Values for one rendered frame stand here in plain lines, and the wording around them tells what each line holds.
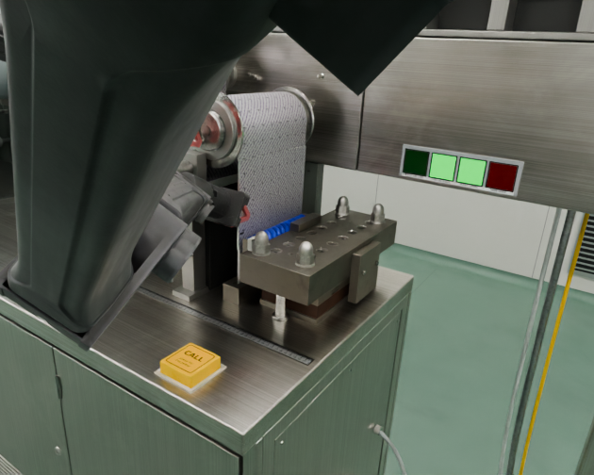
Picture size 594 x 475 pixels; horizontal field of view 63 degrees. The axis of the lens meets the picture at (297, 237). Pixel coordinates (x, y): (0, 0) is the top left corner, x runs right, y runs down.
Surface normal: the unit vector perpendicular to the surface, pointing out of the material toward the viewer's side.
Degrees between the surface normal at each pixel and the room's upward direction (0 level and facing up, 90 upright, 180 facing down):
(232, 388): 0
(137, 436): 90
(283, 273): 90
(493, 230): 90
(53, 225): 120
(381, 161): 90
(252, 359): 0
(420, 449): 0
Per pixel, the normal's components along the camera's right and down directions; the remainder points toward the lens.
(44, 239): -0.44, 0.72
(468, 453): 0.05, -0.93
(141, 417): -0.55, 0.28
